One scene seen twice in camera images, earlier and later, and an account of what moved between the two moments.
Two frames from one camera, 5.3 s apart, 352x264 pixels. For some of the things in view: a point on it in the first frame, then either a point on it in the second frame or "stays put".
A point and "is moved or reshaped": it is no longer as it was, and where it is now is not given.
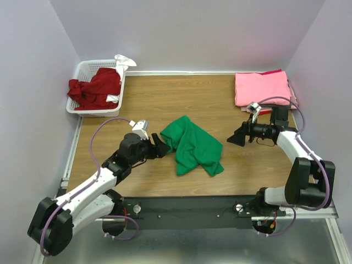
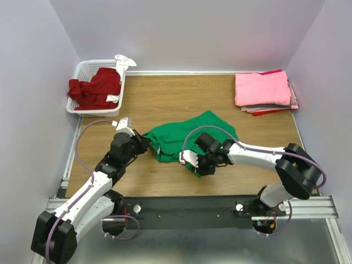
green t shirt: x=193 y=146 is moved or reshaped
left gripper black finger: x=161 y=148 -> x=142 y=142
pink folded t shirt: x=253 y=87 stays put
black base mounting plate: x=191 y=212 stays put
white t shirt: x=122 y=64 stays put
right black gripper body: x=259 y=130 -> x=206 y=164
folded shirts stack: x=256 y=87 stays put
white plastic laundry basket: x=84 y=72 stays put
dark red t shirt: x=93 y=95 stays put
